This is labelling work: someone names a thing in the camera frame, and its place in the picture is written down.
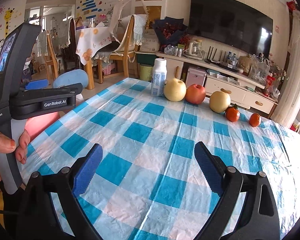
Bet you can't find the pink plastic trash bin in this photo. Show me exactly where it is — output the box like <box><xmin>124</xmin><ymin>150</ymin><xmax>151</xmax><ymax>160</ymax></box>
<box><xmin>25</xmin><ymin>112</ymin><xmax>60</xmax><ymax>141</ymax></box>

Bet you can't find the person's left hand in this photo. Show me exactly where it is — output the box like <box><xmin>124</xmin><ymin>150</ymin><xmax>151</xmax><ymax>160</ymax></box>
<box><xmin>0</xmin><ymin>130</ymin><xmax>31</xmax><ymax>181</ymax></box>

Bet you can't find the blue round stool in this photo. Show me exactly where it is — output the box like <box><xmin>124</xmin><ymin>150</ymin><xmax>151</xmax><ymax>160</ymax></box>
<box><xmin>52</xmin><ymin>69</ymin><xmax>89</xmax><ymax>88</ymax></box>

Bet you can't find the dining table with cloth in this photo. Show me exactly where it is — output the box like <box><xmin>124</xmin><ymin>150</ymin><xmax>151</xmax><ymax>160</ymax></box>
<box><xmin>76</xmin><ymin>27</ymin><xmax>111</xmax><ymax>90</ymax></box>

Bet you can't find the giraffe height chart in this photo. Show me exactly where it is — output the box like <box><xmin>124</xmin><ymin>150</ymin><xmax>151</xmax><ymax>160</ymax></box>
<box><xmin>0</xmin><ymin>5</ymin><xmax>23</xmax><ymax>48</ymax></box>

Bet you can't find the small orange tangerine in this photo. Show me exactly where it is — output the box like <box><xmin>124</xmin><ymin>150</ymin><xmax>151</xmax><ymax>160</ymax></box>
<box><xmin>249</xmin><ymin>113</ymin><xmax>261</xmax><ymax>127</ymax></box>

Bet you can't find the wooden chair with cloth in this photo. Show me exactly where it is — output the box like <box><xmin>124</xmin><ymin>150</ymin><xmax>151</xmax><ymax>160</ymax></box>
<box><xmin>94</xmin><ymin>15</ymin><xmax>138</xmax><ymax>84</ymax></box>

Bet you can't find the green waste bin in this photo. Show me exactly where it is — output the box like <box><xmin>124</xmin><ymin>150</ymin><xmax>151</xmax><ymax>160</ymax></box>
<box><xmin>140</xmin><ymin>63</ymin><xmax>153</xmax><ymax>82</ymax></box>

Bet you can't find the orange tangerine with leaf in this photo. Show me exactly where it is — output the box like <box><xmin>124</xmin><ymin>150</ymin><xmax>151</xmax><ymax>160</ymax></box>
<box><xmin>225</xmin><ymin>104</ymin><xmax>240</xmax><ymax>122</ymax></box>

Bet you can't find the blue white checkered tablecloth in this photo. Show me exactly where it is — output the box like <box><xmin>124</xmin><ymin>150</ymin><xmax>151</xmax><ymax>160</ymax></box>
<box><xmin>21</xmin><ymin>78</ymin><xmax>300</xmax><ymax>239</ymax></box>

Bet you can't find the white blue plastic bottle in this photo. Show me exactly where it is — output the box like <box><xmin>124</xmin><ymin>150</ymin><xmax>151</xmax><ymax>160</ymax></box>
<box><xmin>151</xmin><ymin>58</ymin><xmax>167</xmax><ymax>96</ymax></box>

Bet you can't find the large yellow pear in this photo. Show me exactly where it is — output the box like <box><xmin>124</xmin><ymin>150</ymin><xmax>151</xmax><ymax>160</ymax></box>
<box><xmin>209</xmin><ymin>91</ymin><xmax>231</xmax><ymax>113</ymax></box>

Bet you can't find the small yellow pear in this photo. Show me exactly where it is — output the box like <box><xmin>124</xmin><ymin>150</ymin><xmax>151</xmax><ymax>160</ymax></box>
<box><xmin>164</xmin><ymin>78</ymin><xmax>186</xmax><ymax>102</ymax></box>

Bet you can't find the dark flower bouquet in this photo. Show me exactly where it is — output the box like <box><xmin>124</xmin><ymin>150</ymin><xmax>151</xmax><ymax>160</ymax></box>
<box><xmin>153</xmin><ymin>16</ymin><xmax>187</xmax><ymax>51</ymax></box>

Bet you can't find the cream TV cabinet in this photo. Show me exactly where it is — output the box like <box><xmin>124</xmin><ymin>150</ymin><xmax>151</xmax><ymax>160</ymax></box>
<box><xmin>156</xmin><ymin>52</ymin><xmax>277</xmax><ymax>116</ymax></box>

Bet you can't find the red apple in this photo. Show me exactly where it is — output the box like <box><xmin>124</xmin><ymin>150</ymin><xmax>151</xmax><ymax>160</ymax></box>
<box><xmin>185</xmin><ymin>84</ymin><xmax>206</xmax><ymax>105</ymax></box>

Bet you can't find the pink storage box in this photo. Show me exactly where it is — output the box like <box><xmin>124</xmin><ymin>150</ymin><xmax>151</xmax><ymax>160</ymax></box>
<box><xmin>185</xmin><ymin>66</ymin><xmax>206</xmax><ymax>87</ymax></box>

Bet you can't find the electric kettle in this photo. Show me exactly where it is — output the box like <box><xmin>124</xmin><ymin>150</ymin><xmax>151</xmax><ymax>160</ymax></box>
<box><xmin>183</xmin><ymin>41</ymin><xmax>203</xmax><ymax>60</ymax></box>

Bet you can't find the wifi router with antennas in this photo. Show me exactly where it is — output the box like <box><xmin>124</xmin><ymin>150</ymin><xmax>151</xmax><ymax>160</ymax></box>
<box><xmin>205</xmin><ymin>46</ymin><xmax>239</xmax><ymax>73</ymax></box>

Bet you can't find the black flat television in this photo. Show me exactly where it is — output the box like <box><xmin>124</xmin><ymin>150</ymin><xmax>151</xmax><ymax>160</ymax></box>
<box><xmin>188</xmin><ymin>0</ymin><xmax>273</xmax><ymax>57</ymax></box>

